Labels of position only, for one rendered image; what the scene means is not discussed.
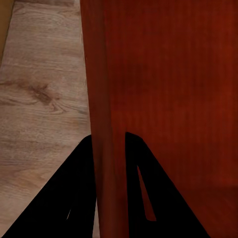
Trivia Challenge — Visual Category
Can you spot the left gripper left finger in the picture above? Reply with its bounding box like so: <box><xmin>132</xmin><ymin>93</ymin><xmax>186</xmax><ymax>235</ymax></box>
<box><xmin>2</xmin><ymin>135</ymin><xmax>97</xmax><ymax>238</ymax></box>

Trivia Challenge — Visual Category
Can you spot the storage box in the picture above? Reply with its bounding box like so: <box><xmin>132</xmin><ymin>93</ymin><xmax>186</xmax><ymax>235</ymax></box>
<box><xmin>80</xmin><ymin>0</ymin><xmax>238</xmax><ymax>238</ymax></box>

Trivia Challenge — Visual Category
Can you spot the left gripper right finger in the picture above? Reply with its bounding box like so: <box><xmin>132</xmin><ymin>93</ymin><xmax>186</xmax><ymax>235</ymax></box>
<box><xmin>125</xmin><ymin>132</ymin><xmax>210</xmax><ymax>238</ymax></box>

